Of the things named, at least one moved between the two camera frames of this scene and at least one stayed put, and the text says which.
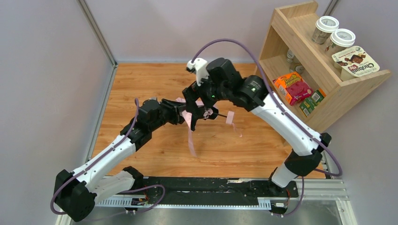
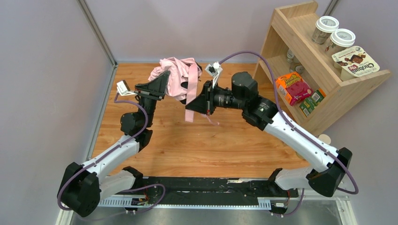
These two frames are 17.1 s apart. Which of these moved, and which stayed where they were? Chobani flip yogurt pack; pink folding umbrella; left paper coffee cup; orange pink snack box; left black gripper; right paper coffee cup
Moved: left black gripper; pink folding umbrella
Stayed: Chobani flip yogurt pack; right paper coffee cup; orange pink snack box; left paper coffee cup
